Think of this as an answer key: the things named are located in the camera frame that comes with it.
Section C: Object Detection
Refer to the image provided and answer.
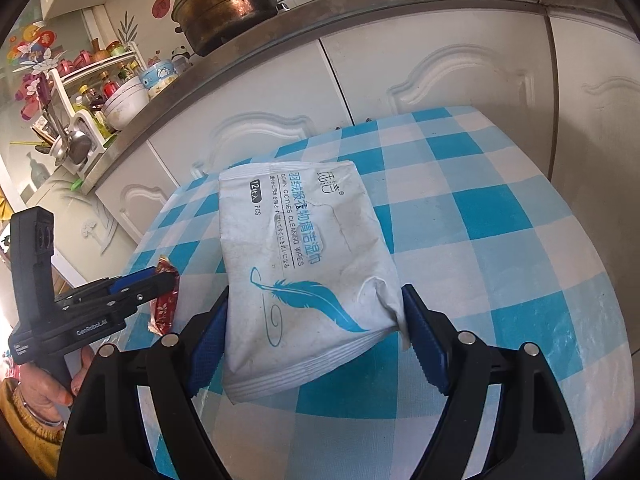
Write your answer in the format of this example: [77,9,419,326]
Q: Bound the blue cartoon bowl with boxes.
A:
[139,57,178,98]

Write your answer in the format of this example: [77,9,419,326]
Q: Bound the red patterned snack wrapper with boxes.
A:
[149,256,181,336]

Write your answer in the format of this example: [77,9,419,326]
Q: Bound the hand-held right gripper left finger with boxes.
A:
[57,287,232,480]

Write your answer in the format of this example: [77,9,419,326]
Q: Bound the large tarnished steel pot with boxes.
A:
[171,0,291,57]

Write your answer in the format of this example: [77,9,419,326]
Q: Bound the metal ladle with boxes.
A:
[50,135,71,166]
[70,130,93,163]

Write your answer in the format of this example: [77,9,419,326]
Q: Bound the white dish rack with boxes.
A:
[45,42,141,171]

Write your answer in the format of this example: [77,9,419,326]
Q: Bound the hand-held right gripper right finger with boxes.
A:
[401,284,584,480]

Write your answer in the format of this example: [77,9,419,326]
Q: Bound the panda figure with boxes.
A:
[170,45,193,73]

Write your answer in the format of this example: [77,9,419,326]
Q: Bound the steel edged kitchen countertop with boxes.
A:
[50,0,640,196]

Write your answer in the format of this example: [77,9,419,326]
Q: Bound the blue white checkered tablecloth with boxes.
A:
[120,105,626,480]

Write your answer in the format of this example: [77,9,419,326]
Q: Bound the person's left hand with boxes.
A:
[14,349,94,427]

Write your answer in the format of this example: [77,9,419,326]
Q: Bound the silver bangle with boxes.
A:
[20,390,66,431]

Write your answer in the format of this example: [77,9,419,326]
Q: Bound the stack of white bowls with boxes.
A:
[102,76,151,131]

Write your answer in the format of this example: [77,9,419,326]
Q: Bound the group of seasoning bottles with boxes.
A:
[55,42,141,116]

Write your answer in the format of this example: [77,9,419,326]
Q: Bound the colourful flower wall stickers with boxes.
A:
[5,20,58,121]

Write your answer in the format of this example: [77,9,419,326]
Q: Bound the white wipes packet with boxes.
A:
[219,160,412,406]

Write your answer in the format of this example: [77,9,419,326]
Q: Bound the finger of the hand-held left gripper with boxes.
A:
[75,272,180,318]
[55,267,161,308]

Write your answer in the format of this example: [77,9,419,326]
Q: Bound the cream cabinet door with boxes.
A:
[150,42,346,181]
[95,152,221,243]
[320,10,561,131]
[550,15,640,241]

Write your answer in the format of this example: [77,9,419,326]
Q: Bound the yellow sleeved left forearm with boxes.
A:
[0,377,66,463]

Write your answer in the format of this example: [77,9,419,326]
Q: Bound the cream flower relief cabinet panel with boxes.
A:
[30,170,141,281]

